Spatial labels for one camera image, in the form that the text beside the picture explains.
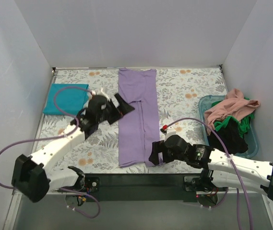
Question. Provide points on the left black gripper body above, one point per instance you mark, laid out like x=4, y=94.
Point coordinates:
x=113, y=111

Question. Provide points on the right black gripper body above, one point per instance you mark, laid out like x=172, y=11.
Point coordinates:
x=160, y=152

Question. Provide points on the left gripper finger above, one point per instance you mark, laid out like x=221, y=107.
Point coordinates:
x=123, y=107
x=113, y=117

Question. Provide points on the purple t shirt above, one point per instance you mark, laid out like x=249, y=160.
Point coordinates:
x=139, y=128

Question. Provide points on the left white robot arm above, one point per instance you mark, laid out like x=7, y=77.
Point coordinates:
x=32, y=174

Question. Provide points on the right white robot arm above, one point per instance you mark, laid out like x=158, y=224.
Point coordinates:
x=218, y=170

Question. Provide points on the folded teal t shirt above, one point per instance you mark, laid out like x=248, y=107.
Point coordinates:
x=70, y=100

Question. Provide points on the floral table mat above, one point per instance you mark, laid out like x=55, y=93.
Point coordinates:
x=187, y=127

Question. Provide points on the black t shirt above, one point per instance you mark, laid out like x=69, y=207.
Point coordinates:
x=228, y=132

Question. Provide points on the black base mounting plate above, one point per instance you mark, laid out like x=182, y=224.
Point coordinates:
x=143, y=187

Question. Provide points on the green t shirt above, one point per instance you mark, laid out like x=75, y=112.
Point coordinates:
x=235, y=108

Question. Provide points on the pink t shirt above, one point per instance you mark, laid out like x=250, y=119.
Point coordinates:
x=210, y=116

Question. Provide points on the teal plastic basket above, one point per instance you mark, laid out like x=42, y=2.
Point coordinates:
x=250, y=138

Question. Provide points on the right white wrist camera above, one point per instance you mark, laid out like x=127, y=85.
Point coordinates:
x=168, y=131

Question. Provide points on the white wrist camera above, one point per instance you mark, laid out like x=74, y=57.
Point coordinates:
x=168, y=131
x=100, y=92

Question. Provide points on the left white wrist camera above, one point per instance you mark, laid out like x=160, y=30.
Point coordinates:
x=100, y=92

